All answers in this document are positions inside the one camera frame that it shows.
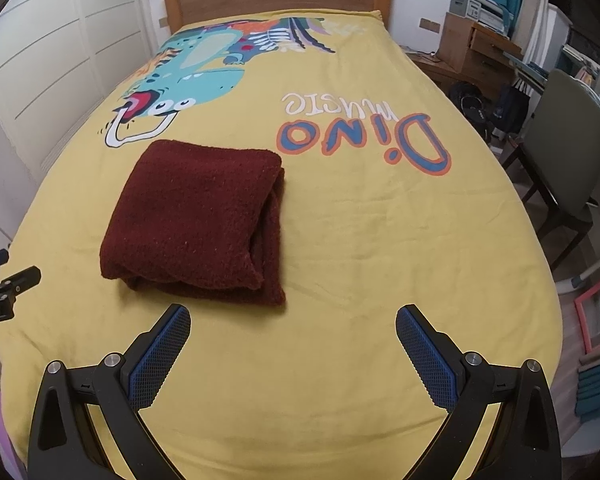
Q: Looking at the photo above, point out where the dark red knit sweater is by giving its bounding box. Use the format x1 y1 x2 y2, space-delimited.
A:
99 140 286 307

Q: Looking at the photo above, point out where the stack of folded teal cloths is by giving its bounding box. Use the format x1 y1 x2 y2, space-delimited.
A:
574 354 600 422

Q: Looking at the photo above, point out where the white wardrobe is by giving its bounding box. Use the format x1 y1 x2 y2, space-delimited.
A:
0 0 150 249

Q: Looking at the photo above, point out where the yellow dinosaur print bedspread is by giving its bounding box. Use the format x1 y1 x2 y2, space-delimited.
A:
0 9 562 479

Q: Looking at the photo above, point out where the grey upholstered chair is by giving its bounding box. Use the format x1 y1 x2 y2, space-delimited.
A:
502 70 600 270

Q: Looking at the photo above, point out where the dark blue bag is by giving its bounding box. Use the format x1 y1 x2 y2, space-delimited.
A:
491 86 530 134

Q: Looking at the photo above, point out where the black backpack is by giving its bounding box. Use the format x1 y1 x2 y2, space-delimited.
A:
446 81 492 144

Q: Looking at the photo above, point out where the wooden desk drawer cabinet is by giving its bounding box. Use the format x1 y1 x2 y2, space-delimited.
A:
437 13 522 101

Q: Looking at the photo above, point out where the white printer box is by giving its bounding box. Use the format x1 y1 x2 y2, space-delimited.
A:
449 0 513 37

